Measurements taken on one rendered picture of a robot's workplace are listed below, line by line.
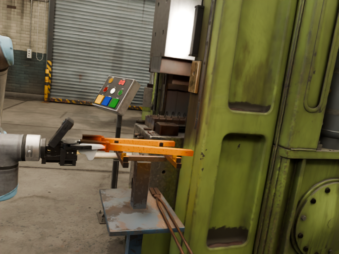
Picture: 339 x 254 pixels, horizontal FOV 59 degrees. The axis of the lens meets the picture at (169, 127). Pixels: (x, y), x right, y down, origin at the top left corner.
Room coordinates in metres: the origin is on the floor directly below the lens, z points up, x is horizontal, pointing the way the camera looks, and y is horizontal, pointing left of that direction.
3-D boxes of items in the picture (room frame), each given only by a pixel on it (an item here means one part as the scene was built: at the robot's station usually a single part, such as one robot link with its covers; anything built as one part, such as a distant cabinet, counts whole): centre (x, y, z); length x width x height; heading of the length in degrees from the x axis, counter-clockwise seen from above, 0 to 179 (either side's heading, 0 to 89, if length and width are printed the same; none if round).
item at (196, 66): (1.64, -0.10, 1.27); 0.09 x 0.02 x 0.17; 21
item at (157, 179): (1.91, -0.09, 0.69); 0.56 x 0.38 x 0.45; 111
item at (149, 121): (1.96, -0.06, 0.96); 0.42 x 0.20 x 0.09; 111
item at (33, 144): (0.97, 0.45, 0.97); 0.10 x 0.05 x 0.09; 21
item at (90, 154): (1.02, 0.26, 0.96); 0.09 x 0.03 x 0.06; 108
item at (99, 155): (2.17, 0.34, 0.62); 0.44 x 0.05 x 0.05; 111
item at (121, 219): (1.23, 0.10, 0.67); 0.40 x 0.30 x 0.02; 20
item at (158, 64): (1.96, -0.06, 1.32); 0.42 x 0.20 x 0.10; 111
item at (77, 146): (1.00, 0.30, 0.98); 0.09 x 0.05 x 0.02; 108
